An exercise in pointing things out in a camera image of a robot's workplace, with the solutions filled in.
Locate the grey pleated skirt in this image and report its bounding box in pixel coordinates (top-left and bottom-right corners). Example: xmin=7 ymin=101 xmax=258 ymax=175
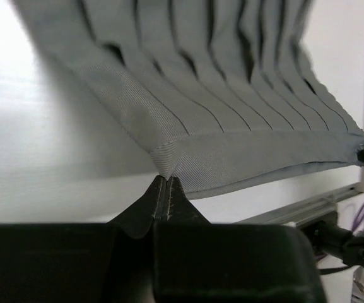
xmin=17 ymin=1 xmax=364 ymax=199

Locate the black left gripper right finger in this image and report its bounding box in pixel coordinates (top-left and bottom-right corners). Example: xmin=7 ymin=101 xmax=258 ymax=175
xmin=152 ymin=177 xmax=327 ymax=302

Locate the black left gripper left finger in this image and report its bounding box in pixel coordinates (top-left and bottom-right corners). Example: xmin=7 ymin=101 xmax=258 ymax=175
xmin=0 ymin=177 xmax=163 ymax=302

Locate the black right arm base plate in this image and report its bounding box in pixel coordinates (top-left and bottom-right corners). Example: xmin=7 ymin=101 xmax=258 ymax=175
xmin=297 ymin=211 xmax=364 ymax=275

